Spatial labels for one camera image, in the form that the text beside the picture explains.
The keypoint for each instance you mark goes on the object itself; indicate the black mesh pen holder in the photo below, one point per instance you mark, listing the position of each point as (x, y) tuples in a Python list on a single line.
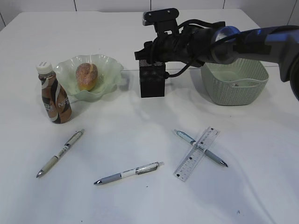
[(152, 81)]

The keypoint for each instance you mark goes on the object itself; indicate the green wavy glass bowl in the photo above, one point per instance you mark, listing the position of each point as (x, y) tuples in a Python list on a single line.
[(109, 75)]

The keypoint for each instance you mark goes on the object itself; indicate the grey pen under ruler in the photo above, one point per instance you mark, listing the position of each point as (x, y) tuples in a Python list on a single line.
[(204, 143)]

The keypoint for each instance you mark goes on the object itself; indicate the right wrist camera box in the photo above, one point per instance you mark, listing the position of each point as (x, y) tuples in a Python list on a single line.
[(163, 20)]

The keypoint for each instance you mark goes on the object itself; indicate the green plastic woven basket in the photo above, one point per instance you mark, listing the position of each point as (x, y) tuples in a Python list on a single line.
[(218, 80)]

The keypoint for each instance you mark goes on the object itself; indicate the beige pen on left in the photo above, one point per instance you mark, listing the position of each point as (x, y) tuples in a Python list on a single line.
[(47, 167)]

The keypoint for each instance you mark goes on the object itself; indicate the grey white centre pen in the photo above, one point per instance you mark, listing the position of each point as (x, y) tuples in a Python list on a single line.
[(136, 171)]

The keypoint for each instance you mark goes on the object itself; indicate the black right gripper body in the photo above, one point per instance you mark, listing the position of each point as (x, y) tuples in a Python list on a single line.
[(168, 48)]

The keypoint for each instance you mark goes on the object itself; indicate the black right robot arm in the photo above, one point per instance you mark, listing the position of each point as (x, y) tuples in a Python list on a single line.
[(197, 42)]

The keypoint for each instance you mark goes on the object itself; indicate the clear plastic ruler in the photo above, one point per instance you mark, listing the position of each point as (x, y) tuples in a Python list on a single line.
[(189, 163)]

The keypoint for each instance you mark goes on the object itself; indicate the sugared bread roll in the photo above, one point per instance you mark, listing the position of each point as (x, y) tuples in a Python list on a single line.
[(86, 76)]

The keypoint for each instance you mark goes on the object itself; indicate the brown Nescafe coffee bottle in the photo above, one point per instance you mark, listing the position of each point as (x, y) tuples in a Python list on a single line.
[(54, 97)]

